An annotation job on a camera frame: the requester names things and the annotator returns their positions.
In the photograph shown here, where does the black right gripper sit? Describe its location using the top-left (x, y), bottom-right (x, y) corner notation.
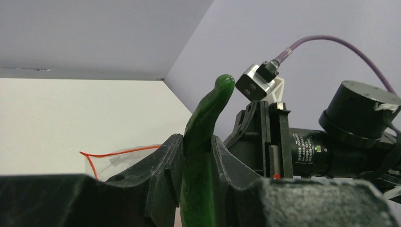
top-left (224, 101), bottom-right (332, 178)

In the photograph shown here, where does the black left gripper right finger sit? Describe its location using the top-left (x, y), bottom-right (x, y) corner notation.
top-left (211, 136), bottom-right (399, 227)

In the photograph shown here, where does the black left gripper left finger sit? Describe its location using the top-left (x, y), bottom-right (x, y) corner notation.
top-left (0, 134), bottom-right (183, 227)

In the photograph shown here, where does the green chili pepper toy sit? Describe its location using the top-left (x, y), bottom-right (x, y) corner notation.
top-left (180, 74), bottom-right (235, 227)

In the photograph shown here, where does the clear zip bag orange zipper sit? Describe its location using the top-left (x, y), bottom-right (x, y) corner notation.
top-left (80, 144), bottom-right (160, 182)

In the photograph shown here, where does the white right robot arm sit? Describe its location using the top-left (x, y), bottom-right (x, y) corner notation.
top-left (224, 80), bottom-right (401, 203)

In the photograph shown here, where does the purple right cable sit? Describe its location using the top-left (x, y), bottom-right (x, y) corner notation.
top-left (275, 35), bottom-right (397, 95)

